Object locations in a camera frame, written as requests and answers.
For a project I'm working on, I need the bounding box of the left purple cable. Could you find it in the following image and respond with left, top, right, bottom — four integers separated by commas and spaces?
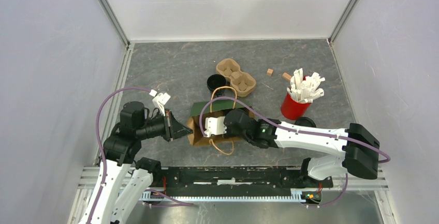
85, 86, 195, 224

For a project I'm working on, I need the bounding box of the green mat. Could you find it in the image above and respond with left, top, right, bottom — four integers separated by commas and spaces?
189, 99, 234, 117

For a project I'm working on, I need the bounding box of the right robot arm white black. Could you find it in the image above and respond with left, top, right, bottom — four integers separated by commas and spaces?
224, 109, 380, 187

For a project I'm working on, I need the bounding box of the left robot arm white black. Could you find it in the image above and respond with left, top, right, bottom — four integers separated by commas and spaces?
80, 101, 193, 223

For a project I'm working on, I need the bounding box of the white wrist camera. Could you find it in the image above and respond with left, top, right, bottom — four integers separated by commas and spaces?
204, 116, 227, 137
149, 89, 171, 116

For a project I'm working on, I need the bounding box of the brown paper bag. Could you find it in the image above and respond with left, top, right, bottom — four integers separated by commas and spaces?
186, 102, 255, 156

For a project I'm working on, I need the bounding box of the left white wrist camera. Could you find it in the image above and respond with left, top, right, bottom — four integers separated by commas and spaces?
149, 89, 171, 116

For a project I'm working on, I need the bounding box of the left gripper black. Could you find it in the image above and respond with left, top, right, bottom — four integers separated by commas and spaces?
137, 108, 193, 141

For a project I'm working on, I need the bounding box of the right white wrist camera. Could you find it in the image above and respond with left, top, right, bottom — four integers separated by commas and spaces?
204, 116, 227, 137

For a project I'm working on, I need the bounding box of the red cup holder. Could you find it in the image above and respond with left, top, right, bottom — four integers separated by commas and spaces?
281, 87, 312, 120

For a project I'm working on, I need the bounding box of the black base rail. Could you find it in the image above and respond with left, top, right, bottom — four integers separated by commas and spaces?
151, 166, 333, 197

